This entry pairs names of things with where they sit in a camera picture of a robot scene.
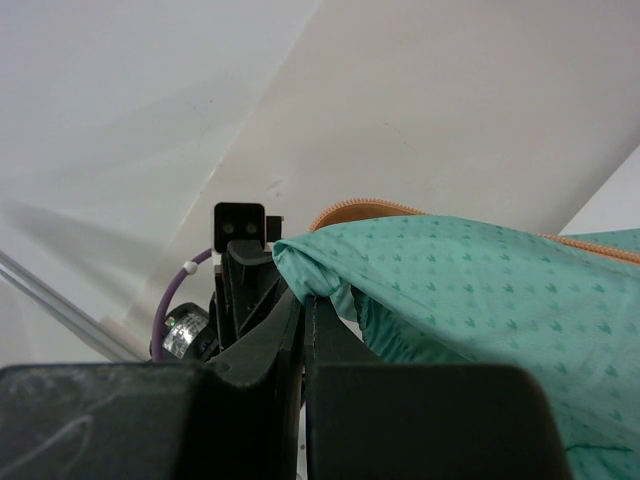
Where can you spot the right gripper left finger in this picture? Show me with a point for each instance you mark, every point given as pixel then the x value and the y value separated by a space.
pixel 235 417

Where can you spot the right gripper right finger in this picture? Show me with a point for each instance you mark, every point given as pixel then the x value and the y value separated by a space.
pixel 370 419

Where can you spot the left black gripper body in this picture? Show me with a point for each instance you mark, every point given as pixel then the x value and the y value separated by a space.
pixel 220 311

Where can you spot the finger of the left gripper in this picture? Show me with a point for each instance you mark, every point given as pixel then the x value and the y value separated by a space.
pixel 255 284

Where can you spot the orange and teal jacket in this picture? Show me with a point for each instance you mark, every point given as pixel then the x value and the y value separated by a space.
pixel 435 289

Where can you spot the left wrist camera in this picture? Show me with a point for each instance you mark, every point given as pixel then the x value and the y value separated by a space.
pixel 233 221

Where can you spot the metal rail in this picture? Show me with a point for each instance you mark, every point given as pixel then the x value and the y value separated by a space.
pixel 106 338

